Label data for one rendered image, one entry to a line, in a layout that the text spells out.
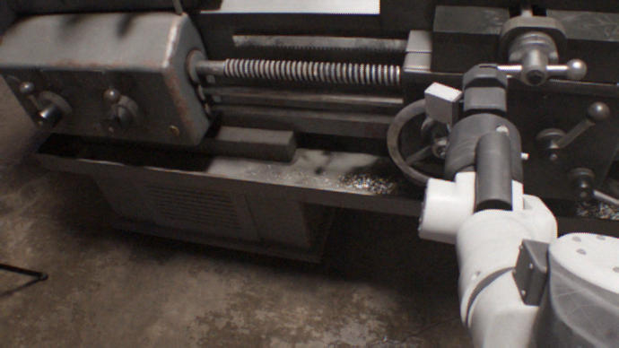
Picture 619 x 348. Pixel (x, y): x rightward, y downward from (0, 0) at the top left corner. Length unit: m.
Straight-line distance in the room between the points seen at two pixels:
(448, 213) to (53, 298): 1.51
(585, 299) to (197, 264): 1.46
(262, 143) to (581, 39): 0.78
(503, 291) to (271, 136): 1.00
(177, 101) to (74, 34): 0.30
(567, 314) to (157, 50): 0.94
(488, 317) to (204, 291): 1.32
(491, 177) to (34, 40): 1.10
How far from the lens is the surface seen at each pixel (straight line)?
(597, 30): 0.84
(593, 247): 0.27
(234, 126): 1.29
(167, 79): 1.03
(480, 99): 0.60
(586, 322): 0.22
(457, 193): 0.49
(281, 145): 1.20
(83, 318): 1.68
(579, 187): 0.96
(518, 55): 0.74
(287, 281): 1.49
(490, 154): 0.49
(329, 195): 1.10
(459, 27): 0.80
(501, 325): 0.27
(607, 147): 0.96
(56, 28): 1.26
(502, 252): 0.33
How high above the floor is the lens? 1.26
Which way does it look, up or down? 46 degrees down
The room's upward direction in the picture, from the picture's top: 11 degrees counter-clockwise
